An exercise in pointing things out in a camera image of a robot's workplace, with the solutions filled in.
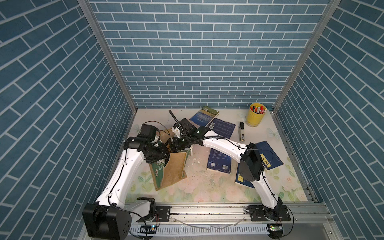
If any blue green landscape book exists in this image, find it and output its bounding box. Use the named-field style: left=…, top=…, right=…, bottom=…
left=190, top=106, right=220, bottom=127

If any dark blue starry book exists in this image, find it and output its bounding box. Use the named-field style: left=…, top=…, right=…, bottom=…
left=207, top=149, right=232, bottom=174

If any dark blue barcode book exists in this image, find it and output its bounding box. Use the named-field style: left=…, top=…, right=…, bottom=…
left=208, top=118, right=236, bottom=139

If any navy blue book yellow label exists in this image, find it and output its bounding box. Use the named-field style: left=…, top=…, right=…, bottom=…
left=235, top=164, right=255, bottom=189

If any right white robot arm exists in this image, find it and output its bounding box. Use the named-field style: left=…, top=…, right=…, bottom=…
left=169, top=110, right=293, bottom=222

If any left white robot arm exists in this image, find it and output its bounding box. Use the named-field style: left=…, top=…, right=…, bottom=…
left=82, top=124, right=170, bottom=240

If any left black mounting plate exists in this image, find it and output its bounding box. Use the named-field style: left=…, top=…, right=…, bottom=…
left=156, top=206, right=172, bottom=223

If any black mounting plate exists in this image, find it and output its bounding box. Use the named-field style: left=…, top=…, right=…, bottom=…
left=156, top=206, right=172, bottom=223
left=245, top=205, right=291, bottom=222

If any black white marker pen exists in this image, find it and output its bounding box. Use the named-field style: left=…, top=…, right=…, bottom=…
left=239, top=122, right=245, bottom=142

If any yellow pen holder cup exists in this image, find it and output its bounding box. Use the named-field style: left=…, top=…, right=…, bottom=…
left=246, top=103, right=268, bottom=127

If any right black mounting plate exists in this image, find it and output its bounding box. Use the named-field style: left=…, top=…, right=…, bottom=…
left=245, top=205, right=291, bottom=222

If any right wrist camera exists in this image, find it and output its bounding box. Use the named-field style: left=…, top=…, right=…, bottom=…
left=180, top=118, right=197, bottom=137

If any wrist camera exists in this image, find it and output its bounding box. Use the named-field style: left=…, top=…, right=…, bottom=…
left=180, top=118, right=197, bottom=137
left=138, top=124, right=158, bottom=142

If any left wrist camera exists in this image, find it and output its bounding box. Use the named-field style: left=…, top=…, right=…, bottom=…
left=138, top=124, right=158, bottom=142

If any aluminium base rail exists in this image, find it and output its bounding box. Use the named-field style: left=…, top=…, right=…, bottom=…
left=124, top=202, right=342, bottom=240

